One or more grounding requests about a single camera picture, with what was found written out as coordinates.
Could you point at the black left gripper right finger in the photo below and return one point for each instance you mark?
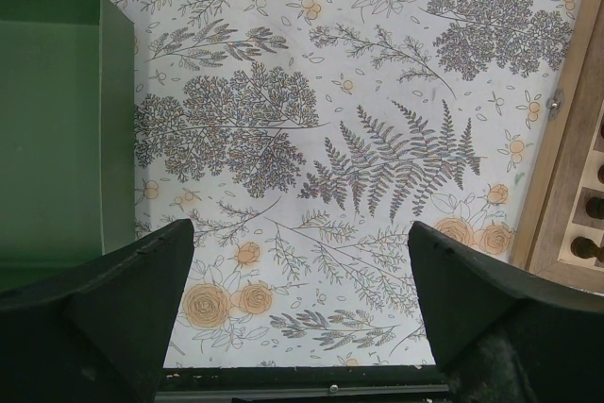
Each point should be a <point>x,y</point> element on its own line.
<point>500,334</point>

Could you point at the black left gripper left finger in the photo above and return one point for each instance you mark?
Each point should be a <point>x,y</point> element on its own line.
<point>98,332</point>

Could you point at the wooden chess board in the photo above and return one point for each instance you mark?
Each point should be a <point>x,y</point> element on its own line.
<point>569,166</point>

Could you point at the dark chess rook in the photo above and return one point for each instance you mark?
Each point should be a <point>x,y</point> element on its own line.
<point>586,248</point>

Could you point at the dark chess knight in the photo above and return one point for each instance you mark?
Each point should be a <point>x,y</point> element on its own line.
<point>595,207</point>

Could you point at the green open box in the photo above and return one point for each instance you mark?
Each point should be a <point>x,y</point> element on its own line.
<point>67,135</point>

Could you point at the floral table mat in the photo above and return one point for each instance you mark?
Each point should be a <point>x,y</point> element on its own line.
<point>303,138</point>

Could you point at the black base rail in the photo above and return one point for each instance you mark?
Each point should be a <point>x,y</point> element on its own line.
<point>304,384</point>

